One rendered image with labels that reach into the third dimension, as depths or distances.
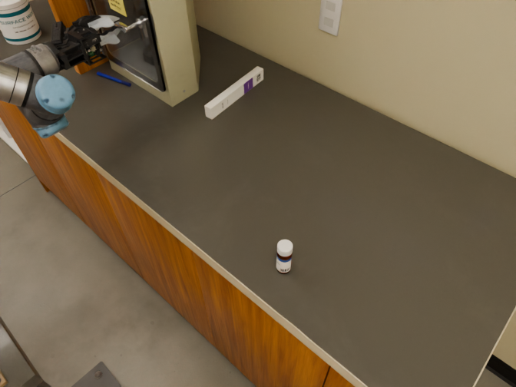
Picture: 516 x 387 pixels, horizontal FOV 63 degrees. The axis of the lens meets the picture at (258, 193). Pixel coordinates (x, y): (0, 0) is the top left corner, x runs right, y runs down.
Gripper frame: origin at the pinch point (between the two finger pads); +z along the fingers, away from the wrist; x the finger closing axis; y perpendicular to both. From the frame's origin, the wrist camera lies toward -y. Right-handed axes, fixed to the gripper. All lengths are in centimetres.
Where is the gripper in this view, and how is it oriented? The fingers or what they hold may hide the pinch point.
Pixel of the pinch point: (114, 23)
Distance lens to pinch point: 127.2
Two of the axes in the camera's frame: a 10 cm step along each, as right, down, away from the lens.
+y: 7.4, 4.7, -4.7
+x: -0.5, -6.7, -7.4
